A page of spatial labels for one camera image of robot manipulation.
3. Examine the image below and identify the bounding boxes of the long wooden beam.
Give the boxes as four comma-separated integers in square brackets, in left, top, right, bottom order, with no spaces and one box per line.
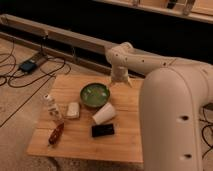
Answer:
[0,13,151,68]

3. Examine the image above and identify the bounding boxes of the black floor cable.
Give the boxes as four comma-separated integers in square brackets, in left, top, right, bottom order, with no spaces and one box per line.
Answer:
[0,39,72,128]

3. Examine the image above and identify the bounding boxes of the wooden table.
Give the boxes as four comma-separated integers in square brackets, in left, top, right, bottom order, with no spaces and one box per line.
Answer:
[27,78,143,163]

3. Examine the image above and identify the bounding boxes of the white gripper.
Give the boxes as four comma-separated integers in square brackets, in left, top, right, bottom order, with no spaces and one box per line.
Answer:
[111,65,128,83]

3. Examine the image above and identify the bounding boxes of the green ceramic bowl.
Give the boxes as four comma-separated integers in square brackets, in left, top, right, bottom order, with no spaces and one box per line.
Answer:
[80,83,110,108]

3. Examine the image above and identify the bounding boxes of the white paper cup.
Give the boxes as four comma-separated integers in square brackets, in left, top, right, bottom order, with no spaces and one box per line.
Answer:
[92,102,116,125]

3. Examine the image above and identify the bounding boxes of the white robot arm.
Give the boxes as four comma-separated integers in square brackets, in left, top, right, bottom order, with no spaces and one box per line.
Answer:
[105,42,213,171]

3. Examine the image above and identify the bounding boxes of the white rectangular block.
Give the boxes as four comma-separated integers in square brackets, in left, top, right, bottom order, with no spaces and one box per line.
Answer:
[67,102,80,119]

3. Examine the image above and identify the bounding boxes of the black cable on right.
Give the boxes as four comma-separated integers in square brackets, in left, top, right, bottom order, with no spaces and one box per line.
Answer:
[199,106,213,160]

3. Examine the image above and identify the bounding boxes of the black smartphone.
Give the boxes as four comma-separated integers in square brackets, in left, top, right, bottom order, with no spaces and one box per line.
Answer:
[92,124,115,137]

